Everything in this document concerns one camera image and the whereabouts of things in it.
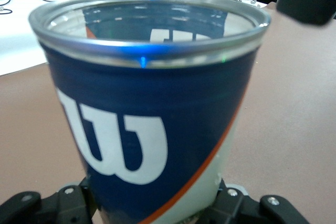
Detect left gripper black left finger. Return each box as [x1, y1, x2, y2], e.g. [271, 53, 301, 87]
[0, 176, 100, 224]

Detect blue white tennis ball can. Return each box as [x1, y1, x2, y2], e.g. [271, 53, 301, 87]
[28, 0, 272, 224]

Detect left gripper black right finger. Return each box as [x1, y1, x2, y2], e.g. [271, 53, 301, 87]
[202, 178, 312, 224]

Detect brown table mat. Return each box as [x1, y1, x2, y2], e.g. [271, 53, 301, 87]
[0, 1, 336, 224]

